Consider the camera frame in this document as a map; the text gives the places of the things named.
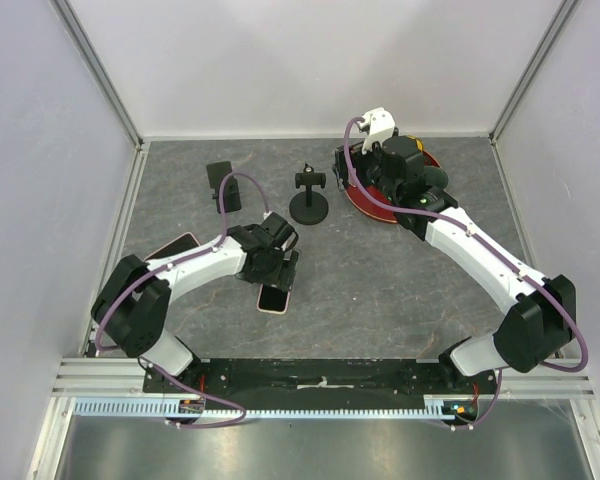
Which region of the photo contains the black folding phone stand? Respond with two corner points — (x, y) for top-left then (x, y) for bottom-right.
(206, 161), (242, 214)

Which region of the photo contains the red round tray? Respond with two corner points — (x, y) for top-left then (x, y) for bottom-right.
(341, 150), (441, 225)

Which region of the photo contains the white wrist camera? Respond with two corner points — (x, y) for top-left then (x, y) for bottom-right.
(256, 212), (299, 252)
(356, 107), (396, 154)

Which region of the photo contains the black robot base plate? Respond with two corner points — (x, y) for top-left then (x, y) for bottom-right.
(142, 357), (498, 412)

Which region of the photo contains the black round-base phone stand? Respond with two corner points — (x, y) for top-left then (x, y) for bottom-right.
(289, 164), (329, 226)

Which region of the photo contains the pink-cased smartphone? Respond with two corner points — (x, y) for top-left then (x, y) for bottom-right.
(256, 285), (290, 315)

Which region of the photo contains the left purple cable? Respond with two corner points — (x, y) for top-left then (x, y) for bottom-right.
(94, 172), (273, 431)

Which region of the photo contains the pink phone near left edge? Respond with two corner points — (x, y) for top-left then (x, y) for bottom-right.
(144, 232), (200, 262)

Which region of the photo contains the slotted cable duct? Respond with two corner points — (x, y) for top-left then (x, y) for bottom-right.
(73, 394), (481, 420)

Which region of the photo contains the dark green mug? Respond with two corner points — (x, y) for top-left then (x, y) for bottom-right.
(424, 165), (449, 190)

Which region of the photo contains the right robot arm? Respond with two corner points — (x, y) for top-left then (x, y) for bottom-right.
(333, 135), (588, 394)

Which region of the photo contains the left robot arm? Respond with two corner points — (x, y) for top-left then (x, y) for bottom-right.
(91, 222), (299, 393)

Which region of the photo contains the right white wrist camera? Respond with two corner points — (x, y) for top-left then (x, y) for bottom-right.
(356, 107), (396, 154)

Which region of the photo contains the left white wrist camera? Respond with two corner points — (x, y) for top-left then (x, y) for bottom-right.
(256, 212), (299, 252)

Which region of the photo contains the right aluminium frame post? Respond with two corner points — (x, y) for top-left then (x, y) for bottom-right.
(488, 0), (580, 146)

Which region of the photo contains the aluminium frame post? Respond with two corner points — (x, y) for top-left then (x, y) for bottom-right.
(488, 0), (580, 146)
(50, 0), (144, 149)

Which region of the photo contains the left aluminium frame post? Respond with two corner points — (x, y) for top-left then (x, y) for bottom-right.
(50, 0), (144, 149)

